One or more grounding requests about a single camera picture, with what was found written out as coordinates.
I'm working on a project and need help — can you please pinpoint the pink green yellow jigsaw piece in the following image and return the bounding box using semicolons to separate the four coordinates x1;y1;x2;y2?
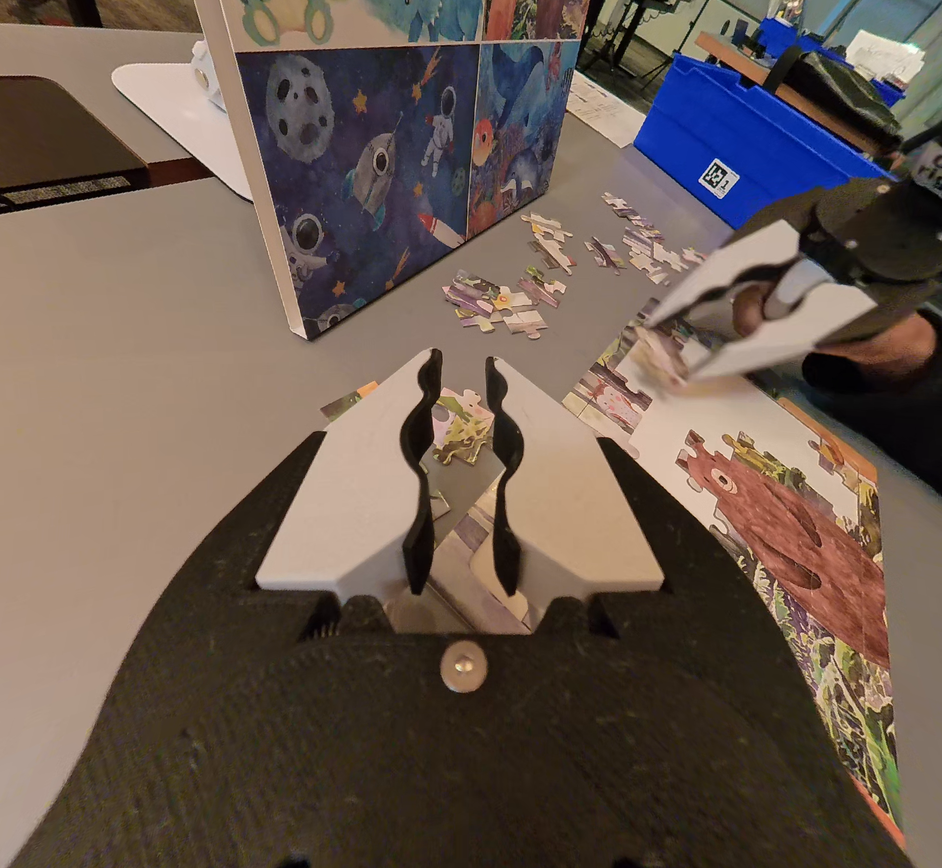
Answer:
433;388;496;468

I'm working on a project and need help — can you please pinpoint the green orange-cornered jigsaw piece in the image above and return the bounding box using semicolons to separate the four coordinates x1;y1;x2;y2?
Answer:
320;382;380;421

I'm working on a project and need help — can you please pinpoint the person's right hand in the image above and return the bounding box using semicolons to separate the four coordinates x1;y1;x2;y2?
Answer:
732;285;941;370

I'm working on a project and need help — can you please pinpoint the black bag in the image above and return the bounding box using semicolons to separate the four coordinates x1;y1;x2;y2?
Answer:
769;47;906;155

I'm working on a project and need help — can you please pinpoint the illustrated jigsaw puzzle box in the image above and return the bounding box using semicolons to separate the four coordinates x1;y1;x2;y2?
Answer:
173;0;601;341

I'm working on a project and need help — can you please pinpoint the pile of loose jigsaw pieces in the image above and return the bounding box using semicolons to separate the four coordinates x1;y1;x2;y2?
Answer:
521;191;711;288
442;268;568;339

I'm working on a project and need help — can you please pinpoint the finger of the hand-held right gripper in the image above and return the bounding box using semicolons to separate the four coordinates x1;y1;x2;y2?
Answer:
648;219;803;332
683;278;878;381

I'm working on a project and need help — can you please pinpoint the white paper stack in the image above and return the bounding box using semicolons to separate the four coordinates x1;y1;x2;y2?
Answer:
846;29;928;78

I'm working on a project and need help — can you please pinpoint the grey striped jigsaw piece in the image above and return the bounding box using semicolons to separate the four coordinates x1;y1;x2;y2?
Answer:
634;325;693;392

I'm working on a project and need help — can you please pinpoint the small blue bin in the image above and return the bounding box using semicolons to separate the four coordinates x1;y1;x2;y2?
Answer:
758;16;906;107

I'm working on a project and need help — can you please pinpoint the printed paper sheet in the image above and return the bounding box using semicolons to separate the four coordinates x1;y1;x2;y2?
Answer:
565;69;649;148

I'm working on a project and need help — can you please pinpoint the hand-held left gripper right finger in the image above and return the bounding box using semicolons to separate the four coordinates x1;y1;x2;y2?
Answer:
483;356;666;600

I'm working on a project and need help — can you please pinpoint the white metal stand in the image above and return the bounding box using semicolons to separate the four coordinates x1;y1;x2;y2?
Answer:
112;40;255;203

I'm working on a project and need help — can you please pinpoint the partly assembled jigsaw puzzle board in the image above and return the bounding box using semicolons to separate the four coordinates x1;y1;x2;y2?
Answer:
434;297;905;836

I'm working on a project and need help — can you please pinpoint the wooden desk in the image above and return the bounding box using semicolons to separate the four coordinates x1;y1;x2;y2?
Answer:
695;31;906;155

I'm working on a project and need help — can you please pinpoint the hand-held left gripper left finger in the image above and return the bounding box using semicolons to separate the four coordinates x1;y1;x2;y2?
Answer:
256;347;445;598

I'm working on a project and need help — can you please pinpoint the blue plastic bin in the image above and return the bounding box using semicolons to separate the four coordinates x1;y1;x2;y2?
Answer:
634;53;895;230

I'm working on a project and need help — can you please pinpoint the dark brown chair seat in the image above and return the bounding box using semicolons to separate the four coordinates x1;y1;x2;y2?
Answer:
0;75;152;214

